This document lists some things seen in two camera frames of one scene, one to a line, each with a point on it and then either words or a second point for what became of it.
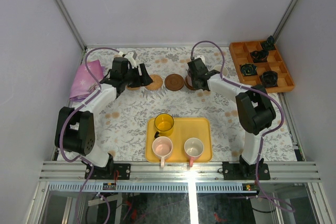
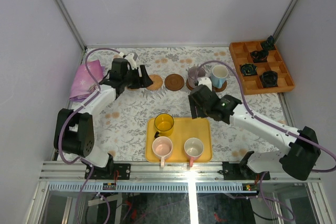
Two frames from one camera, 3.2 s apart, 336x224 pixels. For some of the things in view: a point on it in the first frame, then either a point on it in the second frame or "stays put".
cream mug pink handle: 193,148 stays put
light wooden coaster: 157,83 stays put
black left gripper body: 138,74 stays put
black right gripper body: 195,84 -> 201,112
